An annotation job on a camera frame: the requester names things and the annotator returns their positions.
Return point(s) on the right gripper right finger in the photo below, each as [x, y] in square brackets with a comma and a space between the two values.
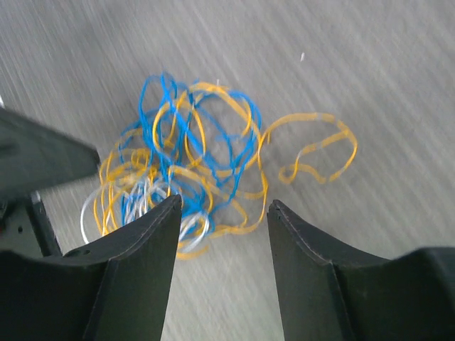
[329, 290]

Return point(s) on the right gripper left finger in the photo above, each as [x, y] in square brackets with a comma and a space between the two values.
[115, 288]

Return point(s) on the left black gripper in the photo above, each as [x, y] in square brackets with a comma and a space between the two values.
[35, 157]

